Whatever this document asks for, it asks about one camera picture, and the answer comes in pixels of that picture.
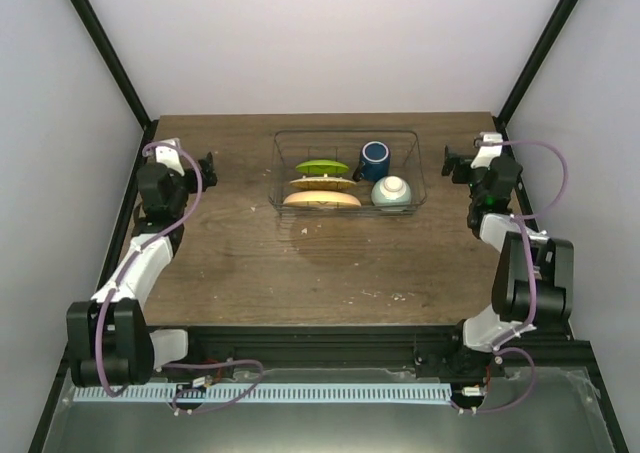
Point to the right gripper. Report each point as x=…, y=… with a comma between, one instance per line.
x=450, y=160

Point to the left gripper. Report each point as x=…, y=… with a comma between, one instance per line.
x=208, y=172

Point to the pale green dotted bowl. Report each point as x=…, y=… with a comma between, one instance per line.
x=391, y=193

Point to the dark blue mug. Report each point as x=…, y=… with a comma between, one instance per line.
x=374, y=162

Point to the grey wire dish rack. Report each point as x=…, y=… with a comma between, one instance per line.
x=292, y=147

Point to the lime green plate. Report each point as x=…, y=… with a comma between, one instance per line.
x=321, y=167

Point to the plain peach orange plate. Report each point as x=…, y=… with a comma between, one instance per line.
x=321, y=199

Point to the orange patterned plate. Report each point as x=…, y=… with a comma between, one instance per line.
x=322, y=183

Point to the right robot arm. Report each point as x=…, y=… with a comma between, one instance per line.
x=534, y=280

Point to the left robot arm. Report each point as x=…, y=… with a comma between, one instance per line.
x=109, y=343

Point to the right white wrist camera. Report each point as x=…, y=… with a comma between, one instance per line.
x=489, y=146

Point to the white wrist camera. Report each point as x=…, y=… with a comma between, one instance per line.
x=167, y=153
x=489, y=146

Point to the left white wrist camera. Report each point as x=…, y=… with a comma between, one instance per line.
x=167, y=153

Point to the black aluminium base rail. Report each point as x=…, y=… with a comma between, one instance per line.
x=433, y=351

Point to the light blue slotted cable duct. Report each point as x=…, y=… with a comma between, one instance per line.
x=293, y=393

